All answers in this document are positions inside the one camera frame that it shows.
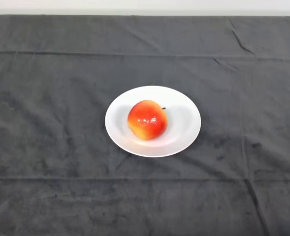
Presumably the red yellow apple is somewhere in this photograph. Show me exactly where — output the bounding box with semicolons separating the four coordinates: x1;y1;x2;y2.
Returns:
127;99;169;141

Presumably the round white plate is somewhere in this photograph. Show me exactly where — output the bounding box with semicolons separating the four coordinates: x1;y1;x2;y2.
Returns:
104;85;202;158

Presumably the black cloth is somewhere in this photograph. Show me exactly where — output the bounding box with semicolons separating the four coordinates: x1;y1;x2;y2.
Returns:
0;14;290;236

